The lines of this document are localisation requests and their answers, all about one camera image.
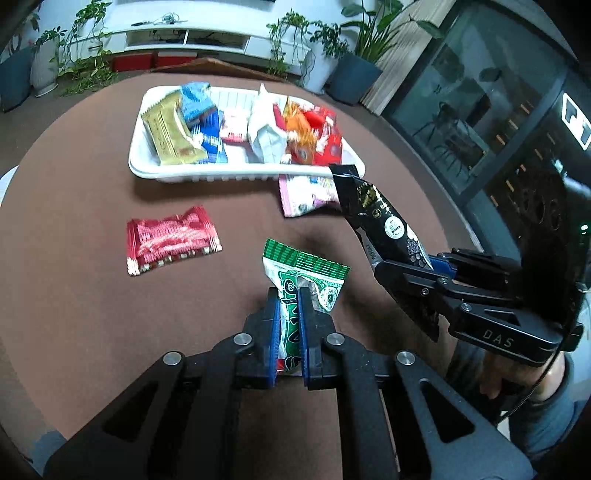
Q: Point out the pink snack packet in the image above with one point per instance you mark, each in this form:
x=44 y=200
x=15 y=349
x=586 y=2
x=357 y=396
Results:
x=307 y=194

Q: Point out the bushy plant in white pot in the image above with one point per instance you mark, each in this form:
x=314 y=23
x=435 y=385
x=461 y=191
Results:
x=323 y=60

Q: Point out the red storage boxes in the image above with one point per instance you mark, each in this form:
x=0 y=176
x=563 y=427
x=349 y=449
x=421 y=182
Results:
x=147 y=61

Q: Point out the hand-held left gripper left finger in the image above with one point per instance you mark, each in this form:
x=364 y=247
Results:
x=272 y=341

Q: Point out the large plant in grey pot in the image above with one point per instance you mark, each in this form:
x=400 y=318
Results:
x=353 y=78

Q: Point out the trailing leafy plant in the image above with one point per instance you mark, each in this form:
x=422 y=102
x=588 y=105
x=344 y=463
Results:
x=90 y=50

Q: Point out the orange snack packet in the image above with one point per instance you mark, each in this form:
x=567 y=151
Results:
x=300 y=134

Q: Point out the white plastic tray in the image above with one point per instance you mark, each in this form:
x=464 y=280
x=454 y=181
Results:
x=231 y=170

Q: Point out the shiny red snack packet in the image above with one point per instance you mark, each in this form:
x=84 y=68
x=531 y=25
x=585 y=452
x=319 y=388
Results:
x=173 y=237

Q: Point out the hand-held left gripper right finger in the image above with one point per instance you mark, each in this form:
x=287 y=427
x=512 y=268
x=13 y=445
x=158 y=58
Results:
x=305 y=341

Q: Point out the gold snack packet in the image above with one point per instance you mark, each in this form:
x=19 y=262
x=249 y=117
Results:
x=171 y=134

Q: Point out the white chair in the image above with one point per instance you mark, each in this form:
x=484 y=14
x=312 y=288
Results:
x=7 y=184

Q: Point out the red snack packet white print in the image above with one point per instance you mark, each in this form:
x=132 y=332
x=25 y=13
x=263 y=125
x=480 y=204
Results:
x=328 y=136

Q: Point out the black snack packet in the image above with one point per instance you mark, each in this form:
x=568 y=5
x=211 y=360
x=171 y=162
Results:
x=383 y=217

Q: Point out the red and white snack packet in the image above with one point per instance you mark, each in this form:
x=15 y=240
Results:
x=234 y=127

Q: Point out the dark blue snack packet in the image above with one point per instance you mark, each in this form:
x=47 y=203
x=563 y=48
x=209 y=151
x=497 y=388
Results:
x=212 y=138

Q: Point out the green and white snack packet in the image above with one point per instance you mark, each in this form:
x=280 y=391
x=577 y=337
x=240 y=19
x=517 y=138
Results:
x=314 y=277

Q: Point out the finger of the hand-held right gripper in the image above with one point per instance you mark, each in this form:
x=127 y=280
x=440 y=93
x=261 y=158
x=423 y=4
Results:
x=480 y=267
x=485 y=323

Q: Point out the light blue snack packet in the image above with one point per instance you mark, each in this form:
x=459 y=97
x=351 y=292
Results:
x=196 y=104

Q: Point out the glass door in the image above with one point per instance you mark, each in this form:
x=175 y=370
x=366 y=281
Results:
x=461 y=115

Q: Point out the person's right hand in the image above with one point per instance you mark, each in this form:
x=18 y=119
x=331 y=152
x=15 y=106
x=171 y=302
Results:
x=498 y=376

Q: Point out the white low cabinet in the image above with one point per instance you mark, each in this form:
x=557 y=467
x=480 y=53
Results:
x=207 y=39

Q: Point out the wooden slat panel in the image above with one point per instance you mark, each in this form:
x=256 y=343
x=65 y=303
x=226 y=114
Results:
x=401 y=55

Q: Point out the white snack packet red stripe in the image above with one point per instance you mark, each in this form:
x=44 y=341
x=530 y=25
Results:
x=265 y=134

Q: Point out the hanging vine plant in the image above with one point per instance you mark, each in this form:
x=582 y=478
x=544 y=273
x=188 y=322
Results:
x=284 y=41

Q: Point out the person's right forearm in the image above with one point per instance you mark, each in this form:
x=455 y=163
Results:
x=554 y=420

